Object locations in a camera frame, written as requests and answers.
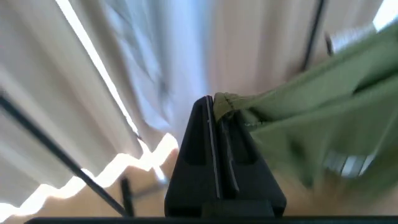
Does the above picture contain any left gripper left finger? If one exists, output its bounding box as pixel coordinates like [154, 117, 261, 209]
[164, 95, 221, 218]

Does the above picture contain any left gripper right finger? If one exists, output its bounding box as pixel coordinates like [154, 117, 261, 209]
[217, 111, 287, 218]

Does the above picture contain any green garment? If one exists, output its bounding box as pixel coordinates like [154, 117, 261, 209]
[213, 23, 398, 195]

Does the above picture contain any black clothes rack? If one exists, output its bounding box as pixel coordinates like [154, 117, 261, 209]
[0, 0, 326, 218]

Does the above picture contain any white laundry basket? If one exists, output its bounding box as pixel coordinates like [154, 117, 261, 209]
[324, 23, 379, 56]

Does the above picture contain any beige curtain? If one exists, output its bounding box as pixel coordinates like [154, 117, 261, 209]
[0, 0, 383, 209]

